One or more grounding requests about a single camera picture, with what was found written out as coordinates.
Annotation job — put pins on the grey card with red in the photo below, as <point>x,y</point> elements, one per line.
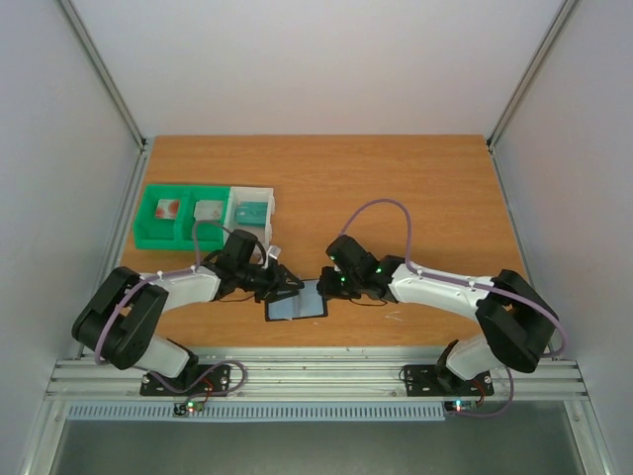
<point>209,210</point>

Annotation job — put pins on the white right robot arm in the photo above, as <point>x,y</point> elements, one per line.
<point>516,324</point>

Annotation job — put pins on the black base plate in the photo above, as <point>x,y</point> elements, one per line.
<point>422,380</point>
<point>198,379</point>

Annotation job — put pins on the black leather card holder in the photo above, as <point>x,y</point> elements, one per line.
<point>307,304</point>

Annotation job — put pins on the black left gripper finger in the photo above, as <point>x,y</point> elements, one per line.
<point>280,294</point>
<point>289,281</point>

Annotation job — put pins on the green plastic bin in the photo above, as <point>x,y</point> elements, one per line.
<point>154,234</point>

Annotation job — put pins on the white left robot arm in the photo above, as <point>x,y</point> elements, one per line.
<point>119,322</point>

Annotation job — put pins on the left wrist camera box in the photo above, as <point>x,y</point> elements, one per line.
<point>272,255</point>

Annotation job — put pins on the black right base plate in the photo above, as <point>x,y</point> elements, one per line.
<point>422,380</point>

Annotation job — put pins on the grey slotted cable duct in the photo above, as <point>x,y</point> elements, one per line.
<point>258,412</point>

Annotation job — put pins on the teal VIP card stack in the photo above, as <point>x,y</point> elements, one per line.
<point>251,214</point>

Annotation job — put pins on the white plastic bin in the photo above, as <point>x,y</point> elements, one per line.
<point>239,194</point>

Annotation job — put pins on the red patterned card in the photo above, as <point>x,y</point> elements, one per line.
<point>167,209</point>

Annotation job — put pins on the grey aluminium frame rail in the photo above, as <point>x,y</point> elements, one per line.
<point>80,31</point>

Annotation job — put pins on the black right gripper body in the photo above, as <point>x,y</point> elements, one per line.
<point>334,285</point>

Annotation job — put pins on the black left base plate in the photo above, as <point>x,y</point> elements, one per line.
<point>198,379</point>

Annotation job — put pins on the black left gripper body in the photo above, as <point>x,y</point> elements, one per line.
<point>260,282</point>

